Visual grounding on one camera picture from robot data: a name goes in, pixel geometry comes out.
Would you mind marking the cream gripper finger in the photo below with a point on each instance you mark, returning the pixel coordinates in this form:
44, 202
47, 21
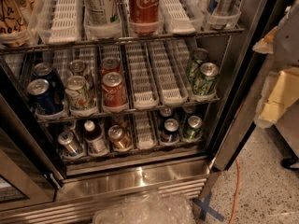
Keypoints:
280, 91

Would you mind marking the dark bottle with white cap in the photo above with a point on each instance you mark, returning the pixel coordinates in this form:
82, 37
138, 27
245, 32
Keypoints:
95, 138

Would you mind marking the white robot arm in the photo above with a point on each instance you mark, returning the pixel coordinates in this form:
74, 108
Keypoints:
283, 40

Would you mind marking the green can front middle shelf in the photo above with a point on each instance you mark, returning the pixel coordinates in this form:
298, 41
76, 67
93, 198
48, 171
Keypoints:
205, 79

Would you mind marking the green can shelf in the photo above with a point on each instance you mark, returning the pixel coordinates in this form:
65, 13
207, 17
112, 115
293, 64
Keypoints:
205, 79
192, 127
196, 58

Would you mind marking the stainless fridge door right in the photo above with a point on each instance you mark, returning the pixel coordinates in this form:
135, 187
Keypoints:
230, 121

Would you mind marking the green can rear middle shelf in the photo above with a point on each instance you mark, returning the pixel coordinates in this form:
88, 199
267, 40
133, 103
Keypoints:
196, 58

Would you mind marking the green can bottom shelf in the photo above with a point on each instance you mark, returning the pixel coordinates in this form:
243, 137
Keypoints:
192, 127

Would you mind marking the dark blue can bottom shelf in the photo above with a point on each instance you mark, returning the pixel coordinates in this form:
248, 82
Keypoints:
169, 133

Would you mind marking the gold can bottom shelf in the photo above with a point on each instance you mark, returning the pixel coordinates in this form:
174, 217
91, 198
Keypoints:
119, 138

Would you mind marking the white labelled can top shelf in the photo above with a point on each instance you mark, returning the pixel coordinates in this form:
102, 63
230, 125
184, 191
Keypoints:
102, 12

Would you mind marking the stainless fridge base panel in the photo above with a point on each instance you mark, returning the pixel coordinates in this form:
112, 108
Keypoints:
80, 198

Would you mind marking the silver blue can bottom shelf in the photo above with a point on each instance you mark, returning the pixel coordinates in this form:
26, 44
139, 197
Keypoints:
70, 143

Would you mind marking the blue can rear middle shelf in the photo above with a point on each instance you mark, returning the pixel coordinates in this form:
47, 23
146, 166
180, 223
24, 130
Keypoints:
46, 71

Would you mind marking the blue can front middle shelf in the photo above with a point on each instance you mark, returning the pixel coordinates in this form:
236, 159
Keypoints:
44, 97

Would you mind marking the tan lettered can top shelf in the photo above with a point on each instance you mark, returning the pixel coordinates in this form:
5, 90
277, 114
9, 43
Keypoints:
13, 27

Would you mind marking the black caster wheel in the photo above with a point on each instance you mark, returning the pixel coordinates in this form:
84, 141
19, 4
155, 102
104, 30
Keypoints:
290, 163

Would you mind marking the white empty can tray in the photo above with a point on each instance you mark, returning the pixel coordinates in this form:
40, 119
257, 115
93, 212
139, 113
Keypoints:
169, 83
143, 86

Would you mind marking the blue tape cross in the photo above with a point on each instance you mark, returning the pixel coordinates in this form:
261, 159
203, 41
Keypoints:
206, 209

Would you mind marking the tall red cola can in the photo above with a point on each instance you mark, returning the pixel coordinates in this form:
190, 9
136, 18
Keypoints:
144, 15

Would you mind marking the red cola can front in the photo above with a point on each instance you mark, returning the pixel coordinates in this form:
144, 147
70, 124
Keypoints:
114, 90

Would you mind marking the clear bubble wrap bag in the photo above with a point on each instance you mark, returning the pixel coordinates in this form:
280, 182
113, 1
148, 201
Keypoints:
153, 208

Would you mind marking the red cola can rear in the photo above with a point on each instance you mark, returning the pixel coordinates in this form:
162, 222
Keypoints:
108, 65

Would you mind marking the white patterned can front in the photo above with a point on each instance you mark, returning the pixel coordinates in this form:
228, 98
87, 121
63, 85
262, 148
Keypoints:
79, 93

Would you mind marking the white patterned can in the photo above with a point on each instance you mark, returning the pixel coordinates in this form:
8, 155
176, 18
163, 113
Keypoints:
79, 67
79, 93

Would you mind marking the white patterned can rear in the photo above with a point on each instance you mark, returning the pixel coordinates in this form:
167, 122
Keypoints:
79, 67

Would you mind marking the middle wire shelf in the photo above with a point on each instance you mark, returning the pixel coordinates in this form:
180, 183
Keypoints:
100, 111

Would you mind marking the wire shelf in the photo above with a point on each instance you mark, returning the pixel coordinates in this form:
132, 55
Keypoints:
118, 41
100, 111

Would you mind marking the top wire shelf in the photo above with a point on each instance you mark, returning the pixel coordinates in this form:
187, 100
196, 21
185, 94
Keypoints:
118, 41

